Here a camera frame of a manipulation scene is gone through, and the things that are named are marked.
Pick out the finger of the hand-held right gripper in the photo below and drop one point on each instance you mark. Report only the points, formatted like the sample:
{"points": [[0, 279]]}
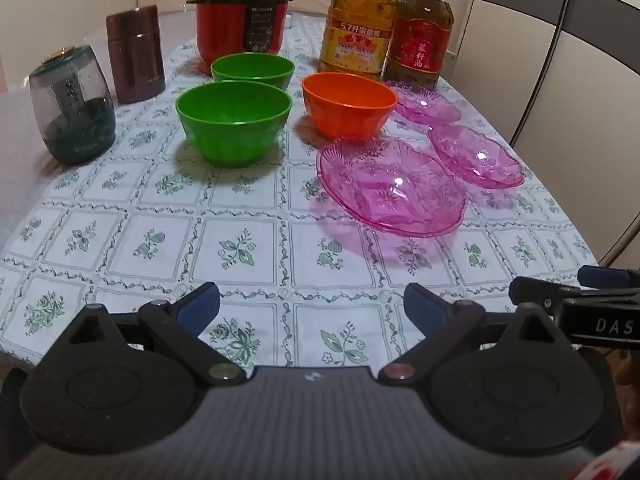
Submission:
{"points": [[530, 290], [607, 277]]}

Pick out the yellow label oil bottle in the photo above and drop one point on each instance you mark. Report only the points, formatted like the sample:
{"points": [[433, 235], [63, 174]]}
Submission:
{"points": [[355, 30]]}

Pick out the white grey wardrobe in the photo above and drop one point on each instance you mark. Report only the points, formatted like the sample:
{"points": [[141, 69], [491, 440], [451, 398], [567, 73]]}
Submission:
{"points": [[565, 85]]}

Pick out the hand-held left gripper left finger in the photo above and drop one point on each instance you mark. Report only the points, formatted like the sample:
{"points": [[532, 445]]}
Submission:
{"points": [[200, 304]]}

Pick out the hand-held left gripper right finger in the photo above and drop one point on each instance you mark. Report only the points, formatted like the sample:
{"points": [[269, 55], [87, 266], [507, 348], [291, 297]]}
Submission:
{"points": [[422, 305]]}

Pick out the large pink transparent plate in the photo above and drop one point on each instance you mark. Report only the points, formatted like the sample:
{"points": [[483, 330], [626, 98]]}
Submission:
{"points": [[395, 195]]}

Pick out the orange plastic bowl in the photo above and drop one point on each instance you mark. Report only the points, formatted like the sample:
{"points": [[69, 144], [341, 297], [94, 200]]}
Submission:
{"points": [[345, 112]]}

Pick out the red electric pressure cooker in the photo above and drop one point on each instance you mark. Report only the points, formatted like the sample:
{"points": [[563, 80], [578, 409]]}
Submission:
{"points": [[240, 15]]}

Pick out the red label oil bottle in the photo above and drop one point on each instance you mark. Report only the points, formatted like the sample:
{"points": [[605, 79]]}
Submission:
{"points": [[417, 40]]}

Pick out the dark green glass jar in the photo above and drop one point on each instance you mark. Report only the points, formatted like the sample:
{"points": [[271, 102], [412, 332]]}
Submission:
{"points": [[75, 115]]}

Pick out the person's right hand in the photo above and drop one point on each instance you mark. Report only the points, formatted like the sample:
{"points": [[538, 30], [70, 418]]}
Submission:
{"points": [[627, 385]]}

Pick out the red white patterned sleeve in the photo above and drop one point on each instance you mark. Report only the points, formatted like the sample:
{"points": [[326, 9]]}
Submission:
{"points": [[612, 462]]}

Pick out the green plastic bowl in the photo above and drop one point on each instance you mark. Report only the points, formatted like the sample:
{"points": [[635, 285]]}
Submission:
{"points": [[260, 72], [230, 130]]}

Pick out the white green floral tablecloth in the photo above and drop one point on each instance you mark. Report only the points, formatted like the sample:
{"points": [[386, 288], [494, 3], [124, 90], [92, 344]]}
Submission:
{"points": [[165, 240]]}

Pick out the small pink transparent plate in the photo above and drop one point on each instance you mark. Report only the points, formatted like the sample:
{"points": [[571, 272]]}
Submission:
{"points": [[475, 157], [425, 107]]}

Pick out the brown metal thermos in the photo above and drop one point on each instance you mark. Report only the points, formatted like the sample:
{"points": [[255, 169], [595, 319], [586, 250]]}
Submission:
{"points": [[137, 55]]}

